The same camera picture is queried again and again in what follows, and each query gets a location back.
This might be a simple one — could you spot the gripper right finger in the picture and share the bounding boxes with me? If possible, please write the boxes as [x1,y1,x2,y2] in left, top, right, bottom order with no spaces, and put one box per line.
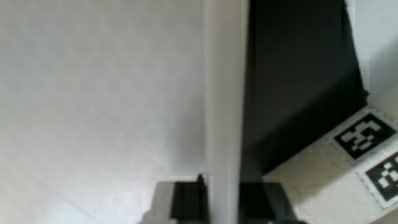
[237,182,305,224]

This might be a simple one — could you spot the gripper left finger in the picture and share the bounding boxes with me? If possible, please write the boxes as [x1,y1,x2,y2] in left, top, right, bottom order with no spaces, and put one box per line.
[140,175,207,224]

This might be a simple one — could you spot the white desk tabletop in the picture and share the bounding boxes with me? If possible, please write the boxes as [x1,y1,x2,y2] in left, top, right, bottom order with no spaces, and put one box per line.
[0,0,246,224]

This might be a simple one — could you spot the white marker base plate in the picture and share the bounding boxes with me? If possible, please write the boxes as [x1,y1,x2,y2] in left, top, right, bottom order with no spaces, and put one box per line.
[264,0,398,224]

